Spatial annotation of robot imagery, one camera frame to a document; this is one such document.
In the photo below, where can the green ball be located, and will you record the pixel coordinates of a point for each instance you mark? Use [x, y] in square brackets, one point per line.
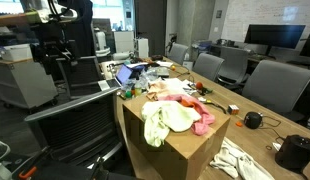
[128, 94]

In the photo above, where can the orange ball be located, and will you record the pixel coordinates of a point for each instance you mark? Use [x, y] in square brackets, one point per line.
[199, 85]

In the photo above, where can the black cylindrical device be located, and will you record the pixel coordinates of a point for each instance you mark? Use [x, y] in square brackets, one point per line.
[295, 153]

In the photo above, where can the light green towel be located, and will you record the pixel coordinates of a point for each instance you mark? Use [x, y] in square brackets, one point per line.
[168, 116]

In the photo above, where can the small yellow ball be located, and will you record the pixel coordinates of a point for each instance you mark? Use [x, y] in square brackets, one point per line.
[173, 68]

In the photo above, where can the dark door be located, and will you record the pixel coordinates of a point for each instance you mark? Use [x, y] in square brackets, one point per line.
[150, 26]

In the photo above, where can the white plastic bin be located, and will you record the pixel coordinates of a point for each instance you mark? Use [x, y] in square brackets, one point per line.
[15, 52]

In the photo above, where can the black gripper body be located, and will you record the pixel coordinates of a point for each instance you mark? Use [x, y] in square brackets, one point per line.
[50, 36]

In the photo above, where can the grey black office chair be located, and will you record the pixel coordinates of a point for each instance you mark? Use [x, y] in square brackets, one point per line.
[78, 126]

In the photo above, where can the silver open laptop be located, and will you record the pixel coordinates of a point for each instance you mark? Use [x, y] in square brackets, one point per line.
[123, 74]

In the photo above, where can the black pouch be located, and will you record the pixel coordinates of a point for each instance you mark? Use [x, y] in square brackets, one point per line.
[157, 57]

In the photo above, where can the green black toy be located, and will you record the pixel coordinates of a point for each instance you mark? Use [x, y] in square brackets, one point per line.
[206, 90]

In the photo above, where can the clear plastic bags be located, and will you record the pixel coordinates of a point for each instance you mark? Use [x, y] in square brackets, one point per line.
[148, 76]

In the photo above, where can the grey rolling cabinet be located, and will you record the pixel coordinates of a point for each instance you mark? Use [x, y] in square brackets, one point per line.
[25, 83]

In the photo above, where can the orange black clamp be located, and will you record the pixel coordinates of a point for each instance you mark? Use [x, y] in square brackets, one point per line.
[26, 173]

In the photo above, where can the white box appliance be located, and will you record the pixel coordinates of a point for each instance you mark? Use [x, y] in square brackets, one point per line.
[141, 47]

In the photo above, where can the spray bottle yellow liquid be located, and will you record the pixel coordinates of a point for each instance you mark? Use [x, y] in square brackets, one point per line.
[138, 89]

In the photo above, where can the white paper stack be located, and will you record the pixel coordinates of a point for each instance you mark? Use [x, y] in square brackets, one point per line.
[189, 87]

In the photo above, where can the grey conference chair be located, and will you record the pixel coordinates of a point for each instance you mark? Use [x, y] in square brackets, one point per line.
[208, 66]
[278, 86]
[178, 53]
[233, 63]

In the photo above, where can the small orange cap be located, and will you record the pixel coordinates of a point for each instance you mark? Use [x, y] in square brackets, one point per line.
[239, 124]

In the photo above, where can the whiteboard with writing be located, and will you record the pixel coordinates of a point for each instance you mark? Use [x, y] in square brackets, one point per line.
[261, 13]

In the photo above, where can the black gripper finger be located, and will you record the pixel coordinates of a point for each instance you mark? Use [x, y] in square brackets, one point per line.
[50, 65]
[70, 55]

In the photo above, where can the black mesh chair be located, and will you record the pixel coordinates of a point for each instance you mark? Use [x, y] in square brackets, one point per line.
[85, 78]

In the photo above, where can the brown cardboard box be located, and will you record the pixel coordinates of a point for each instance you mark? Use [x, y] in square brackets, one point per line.
[181, 150]

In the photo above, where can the black round speaker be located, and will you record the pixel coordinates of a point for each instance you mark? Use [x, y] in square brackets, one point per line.
[252, 120]

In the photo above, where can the yellow black hand tool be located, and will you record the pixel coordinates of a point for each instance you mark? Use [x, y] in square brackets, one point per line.
[213, 104]

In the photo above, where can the pink shirt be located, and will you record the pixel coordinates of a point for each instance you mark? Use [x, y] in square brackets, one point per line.
[203, 121]

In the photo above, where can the large black monitor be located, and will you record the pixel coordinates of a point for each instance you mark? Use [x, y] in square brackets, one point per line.
[275, 36]

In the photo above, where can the white paper sheet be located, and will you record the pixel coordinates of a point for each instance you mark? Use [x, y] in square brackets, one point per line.
[165, 64]

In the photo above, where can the blue bag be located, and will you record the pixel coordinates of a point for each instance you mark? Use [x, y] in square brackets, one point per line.
[139, 67]

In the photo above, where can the rubiks cube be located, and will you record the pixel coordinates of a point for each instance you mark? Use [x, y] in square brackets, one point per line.
[233, 109]

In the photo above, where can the white cabinet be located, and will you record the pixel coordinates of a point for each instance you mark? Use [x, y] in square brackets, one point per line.
[124, 41]

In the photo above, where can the white crumpled cloth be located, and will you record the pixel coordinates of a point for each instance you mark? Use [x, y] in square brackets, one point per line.
[238, 160]

